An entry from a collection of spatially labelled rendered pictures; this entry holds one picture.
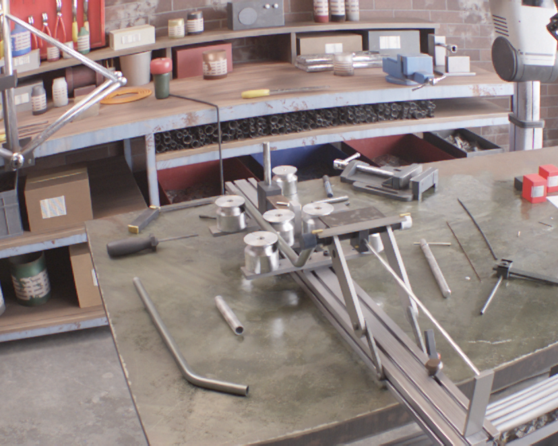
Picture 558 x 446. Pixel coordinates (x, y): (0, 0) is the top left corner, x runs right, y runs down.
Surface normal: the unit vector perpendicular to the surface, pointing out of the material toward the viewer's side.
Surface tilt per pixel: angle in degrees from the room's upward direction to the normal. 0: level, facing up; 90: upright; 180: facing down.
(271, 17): 90
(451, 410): 0
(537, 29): 90
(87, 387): 0
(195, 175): 90
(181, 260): 0
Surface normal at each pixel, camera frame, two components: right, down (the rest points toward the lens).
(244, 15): 0.35, 0.37
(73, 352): -0.04, -0.91
